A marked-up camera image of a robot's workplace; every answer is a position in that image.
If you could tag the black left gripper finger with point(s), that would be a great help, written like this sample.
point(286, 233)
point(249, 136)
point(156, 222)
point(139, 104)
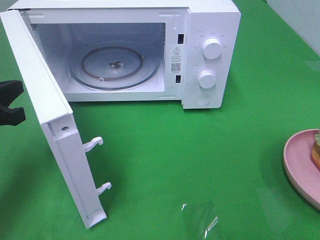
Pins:
point(11, 116)
point(9, 91)

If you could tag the white microwave door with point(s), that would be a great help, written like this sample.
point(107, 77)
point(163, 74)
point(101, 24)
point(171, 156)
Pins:
point(56, 119)

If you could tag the white microwave knob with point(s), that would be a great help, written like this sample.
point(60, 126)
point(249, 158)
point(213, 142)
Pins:
point(212, 48)
point(207, 79)

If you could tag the glass microwave turntable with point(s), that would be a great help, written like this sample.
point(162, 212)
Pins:
point(116, 65)

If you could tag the white microwave oven body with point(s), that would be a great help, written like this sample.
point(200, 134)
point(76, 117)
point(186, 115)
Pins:
point(59, 27)

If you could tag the pink round plate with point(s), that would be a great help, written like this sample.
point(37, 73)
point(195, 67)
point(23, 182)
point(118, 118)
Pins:
point(299, 168)

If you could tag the green table mat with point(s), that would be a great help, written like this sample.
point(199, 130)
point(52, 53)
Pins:
point(173, 170)

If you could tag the round white door release button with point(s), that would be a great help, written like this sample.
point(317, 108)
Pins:
point(203, 99)

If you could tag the burger with lettuce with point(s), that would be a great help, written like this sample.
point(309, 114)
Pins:
point(315, 151)

